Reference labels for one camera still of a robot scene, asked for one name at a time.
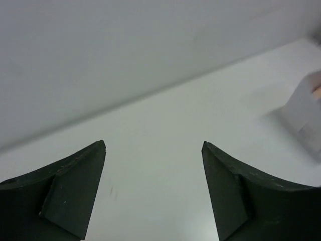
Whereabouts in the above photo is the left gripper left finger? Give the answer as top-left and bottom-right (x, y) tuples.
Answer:
(1, 140), (106, 240)

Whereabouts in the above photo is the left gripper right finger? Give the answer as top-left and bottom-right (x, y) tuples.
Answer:
(202, 142), (320, 240)

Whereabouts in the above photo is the clear acrylic organizer box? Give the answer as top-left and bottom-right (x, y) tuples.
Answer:
(281, 70), (320, 158)

